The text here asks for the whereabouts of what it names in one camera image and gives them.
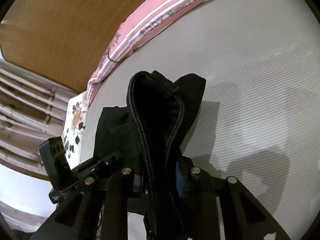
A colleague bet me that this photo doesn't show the white floral pillow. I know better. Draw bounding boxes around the white floral pillow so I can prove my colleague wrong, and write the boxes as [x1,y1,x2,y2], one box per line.
[61,92,88,169]

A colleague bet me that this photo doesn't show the grey mesh bed mat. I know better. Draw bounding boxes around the grey mesh bed mat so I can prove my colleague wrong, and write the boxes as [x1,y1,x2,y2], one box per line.
[81,0,319,239]

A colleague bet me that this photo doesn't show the wooden headboard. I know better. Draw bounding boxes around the wooden headboard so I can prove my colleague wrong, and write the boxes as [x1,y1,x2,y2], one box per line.
[1,0,145,92]

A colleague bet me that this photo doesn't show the beige curtain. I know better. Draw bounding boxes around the beige curtain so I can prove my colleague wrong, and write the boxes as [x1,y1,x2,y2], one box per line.
[1,59,76,180]

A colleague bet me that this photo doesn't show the black pants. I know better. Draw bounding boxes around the black pants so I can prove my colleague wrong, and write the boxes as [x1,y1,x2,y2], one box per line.
[94,71,206,239]

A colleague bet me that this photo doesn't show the pink striped long pillow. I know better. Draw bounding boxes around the pink striped long pillow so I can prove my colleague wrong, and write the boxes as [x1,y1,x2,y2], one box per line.
[86,0,207,103]

